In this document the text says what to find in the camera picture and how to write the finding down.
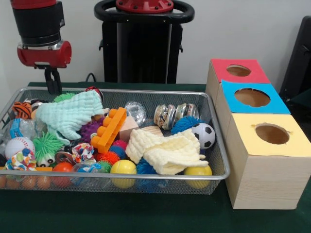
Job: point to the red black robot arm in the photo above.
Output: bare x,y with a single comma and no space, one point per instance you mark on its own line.
39,21

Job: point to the black upright panel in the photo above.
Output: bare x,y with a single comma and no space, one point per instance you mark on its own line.
298,60

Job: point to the white baseball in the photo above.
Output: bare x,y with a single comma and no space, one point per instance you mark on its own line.
19,145

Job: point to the silver mesh bin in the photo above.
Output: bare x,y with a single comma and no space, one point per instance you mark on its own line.
211,109

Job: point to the cream waffle cloth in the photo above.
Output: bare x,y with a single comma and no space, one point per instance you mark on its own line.
165,150

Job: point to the orange tiger plush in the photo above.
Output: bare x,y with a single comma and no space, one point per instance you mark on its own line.
23,110

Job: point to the yellow seamed ball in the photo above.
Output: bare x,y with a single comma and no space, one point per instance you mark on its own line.
122,167

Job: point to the wooden box three holes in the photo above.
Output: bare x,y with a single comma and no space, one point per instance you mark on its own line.
267,184

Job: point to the orange toy building block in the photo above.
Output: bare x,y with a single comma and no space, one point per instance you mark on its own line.
109,132

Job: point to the dark green table cloth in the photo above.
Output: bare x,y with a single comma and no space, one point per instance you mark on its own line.
303,95
121,213

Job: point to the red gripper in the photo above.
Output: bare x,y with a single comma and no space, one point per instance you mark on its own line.
43,55

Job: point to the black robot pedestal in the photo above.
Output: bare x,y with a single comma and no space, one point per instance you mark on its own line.
145,53

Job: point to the crushed printed metal can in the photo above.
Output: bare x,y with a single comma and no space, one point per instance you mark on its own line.
187,110

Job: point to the silver metal can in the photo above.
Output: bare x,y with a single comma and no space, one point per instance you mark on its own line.
165,116

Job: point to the plain yellow ball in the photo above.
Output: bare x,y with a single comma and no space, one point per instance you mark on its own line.
198,176

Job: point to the mint green waffle cloth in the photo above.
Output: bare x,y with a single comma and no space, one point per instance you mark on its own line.
68,114

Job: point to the black white soccer ball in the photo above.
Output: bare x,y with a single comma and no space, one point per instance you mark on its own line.
204,136

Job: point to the plain wooden block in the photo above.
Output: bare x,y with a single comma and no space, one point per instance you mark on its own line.
128,129

